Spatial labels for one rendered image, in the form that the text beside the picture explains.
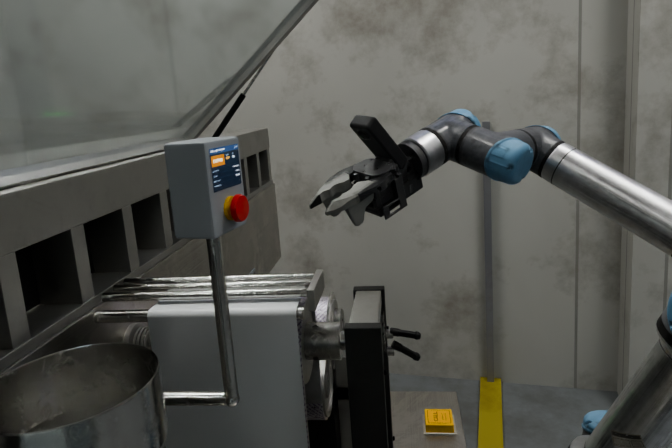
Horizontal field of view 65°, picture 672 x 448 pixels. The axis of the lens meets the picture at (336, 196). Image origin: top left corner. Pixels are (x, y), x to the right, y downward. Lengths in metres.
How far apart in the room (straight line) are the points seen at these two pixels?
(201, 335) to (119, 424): 0.43
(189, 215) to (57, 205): 0.35
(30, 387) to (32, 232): 0.31
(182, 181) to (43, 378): 0.22
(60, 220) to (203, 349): 0.29
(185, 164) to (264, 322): 0.36
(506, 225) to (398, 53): 1.15
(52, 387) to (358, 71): 2.75
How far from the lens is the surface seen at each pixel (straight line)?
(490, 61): 3.06
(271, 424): 0.92
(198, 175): 0.55
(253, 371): 0.88
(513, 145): 0.91
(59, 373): 0.58
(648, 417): 0.92
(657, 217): 0.96
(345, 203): 0.80
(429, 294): 3.31
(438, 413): 1.50
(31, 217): 0.83
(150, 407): 0.48
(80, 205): 0.92
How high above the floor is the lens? 1.74
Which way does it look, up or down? 10 degrees down
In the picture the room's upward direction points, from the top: 4 degrees counter-clockwise
